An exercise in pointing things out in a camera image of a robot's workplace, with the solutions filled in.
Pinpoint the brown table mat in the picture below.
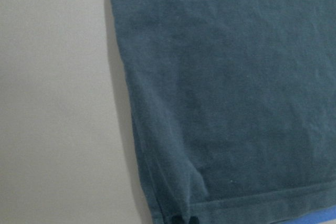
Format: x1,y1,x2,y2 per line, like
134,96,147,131
0,0,336,224

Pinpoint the black graphic t-shirt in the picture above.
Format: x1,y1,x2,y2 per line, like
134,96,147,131
111,0,335,223

